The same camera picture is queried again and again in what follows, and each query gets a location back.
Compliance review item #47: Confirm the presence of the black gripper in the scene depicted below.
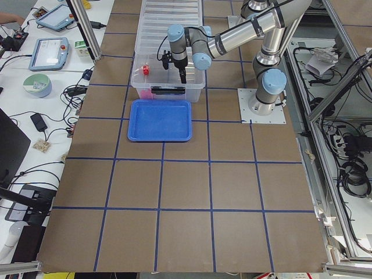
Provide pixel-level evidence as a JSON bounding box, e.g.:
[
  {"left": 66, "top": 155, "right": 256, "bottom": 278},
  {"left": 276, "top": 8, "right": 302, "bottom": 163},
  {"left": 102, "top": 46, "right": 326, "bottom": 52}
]
[{"left": 162, "top": 48, "right": 188, "bottom": 84}]

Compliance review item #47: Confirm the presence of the red block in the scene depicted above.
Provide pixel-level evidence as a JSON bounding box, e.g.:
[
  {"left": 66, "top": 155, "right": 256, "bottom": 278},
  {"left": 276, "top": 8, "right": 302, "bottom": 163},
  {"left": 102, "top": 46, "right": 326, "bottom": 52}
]
[
  {"left": 139, "top": 88, "right": 153, "bottom": 99},
  {"left": 142, "top": 65, "right": 150, "bottom": 76}
]

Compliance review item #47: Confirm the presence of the clear plastic box lid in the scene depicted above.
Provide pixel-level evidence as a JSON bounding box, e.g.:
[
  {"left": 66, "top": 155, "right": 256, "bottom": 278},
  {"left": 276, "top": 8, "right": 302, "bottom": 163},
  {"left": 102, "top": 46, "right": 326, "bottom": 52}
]
[{"left": 135, "top": 0, "right": 203, "bottom": 59}]

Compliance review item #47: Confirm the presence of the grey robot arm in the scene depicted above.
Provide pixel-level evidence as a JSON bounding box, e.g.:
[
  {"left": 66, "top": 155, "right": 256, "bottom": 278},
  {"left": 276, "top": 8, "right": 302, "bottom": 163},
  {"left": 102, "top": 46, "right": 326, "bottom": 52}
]
[{"left": 158, "top": 1, "right": 311, "bottom": 116}]

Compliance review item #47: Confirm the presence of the clear plastic storage box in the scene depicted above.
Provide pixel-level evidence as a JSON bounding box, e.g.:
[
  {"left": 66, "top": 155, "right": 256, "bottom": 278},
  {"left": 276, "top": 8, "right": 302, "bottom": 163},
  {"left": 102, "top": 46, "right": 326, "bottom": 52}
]
[{"left": 131, "top": 53, "right": 206, "bottom": 103}]

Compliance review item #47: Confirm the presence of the red block in cluster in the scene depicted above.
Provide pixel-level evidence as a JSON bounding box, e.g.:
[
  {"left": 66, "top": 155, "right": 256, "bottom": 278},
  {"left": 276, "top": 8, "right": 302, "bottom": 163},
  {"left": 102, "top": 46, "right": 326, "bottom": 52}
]
[{"left": 139, "top": 88, "right": 153, "bottom": 99}]

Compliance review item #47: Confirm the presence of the blue plastic tray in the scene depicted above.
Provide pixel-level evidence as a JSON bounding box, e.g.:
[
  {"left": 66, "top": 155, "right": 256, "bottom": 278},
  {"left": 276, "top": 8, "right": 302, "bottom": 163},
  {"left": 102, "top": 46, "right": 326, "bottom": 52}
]
[{"left": 127, "top": 99, "right": 193, "bottom": 142}]

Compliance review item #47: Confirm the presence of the green white carton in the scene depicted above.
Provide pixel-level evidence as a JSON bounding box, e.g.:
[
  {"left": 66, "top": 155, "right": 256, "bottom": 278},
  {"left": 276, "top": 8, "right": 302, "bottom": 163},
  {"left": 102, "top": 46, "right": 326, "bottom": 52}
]
[{"left": 74, "top": 41, "right": 90, "bottom": 57}]

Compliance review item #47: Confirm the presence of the blue teach pendant near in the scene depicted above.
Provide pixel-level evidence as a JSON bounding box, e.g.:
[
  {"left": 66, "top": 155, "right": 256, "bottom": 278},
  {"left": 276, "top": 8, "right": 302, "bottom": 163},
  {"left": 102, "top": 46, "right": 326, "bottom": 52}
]
[{"left": 28, "top": 37, "right": 69, "bottom": 71}]

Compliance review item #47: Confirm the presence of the blue teach pendant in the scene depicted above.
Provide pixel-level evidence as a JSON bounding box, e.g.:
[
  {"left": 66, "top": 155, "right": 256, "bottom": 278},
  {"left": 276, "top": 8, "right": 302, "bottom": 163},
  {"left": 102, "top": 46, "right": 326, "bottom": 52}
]
[
  {"left": 28, "top": 37, "right": 69, "bottom": 71},
  {"left": 36, "top": 4, "right": 75, "bottom": 31}
]

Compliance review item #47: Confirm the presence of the blue teach pendant far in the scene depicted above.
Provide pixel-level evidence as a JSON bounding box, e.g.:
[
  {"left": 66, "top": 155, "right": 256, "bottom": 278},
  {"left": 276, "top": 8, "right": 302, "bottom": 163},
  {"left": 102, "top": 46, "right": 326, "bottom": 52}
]
[{"left": 36, "top": 4, "right": 75, "bottom": 31}]

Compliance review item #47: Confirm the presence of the green bowl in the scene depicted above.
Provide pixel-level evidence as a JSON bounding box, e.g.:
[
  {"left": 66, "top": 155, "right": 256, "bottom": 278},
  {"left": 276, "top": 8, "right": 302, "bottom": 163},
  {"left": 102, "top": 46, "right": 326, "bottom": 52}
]
[{"left": 23, "top": 74, "right": 52, "bottom": 98}]

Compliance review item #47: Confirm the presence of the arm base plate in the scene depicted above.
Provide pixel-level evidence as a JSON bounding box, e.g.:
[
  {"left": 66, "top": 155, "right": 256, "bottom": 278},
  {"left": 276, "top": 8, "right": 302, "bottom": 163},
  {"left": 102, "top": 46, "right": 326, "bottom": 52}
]
[
  {"left": 227, "top": 16, "right": 246, "bottom": 28},
  {"left": 237, "top": 88, "right": 287, "bottom": 124}
]

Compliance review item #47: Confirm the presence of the aluminium frame post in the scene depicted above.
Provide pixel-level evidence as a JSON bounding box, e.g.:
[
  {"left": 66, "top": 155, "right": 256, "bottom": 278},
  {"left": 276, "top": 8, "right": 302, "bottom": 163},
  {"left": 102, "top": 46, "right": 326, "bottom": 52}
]
[{"left": 66, "top": 0, "right": 102, "bottom": 61}]

